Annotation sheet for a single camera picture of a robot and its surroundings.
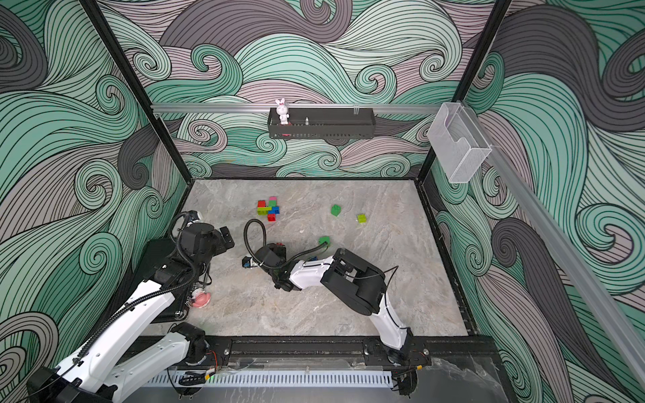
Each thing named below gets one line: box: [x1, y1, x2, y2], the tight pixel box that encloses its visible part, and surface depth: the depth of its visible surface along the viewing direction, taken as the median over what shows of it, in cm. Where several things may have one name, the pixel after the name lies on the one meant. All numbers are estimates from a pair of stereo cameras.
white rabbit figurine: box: [275, 97, 290, 126], surface depth 91 cm
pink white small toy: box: [191, 287, 212, 309], surface depth 83 cm
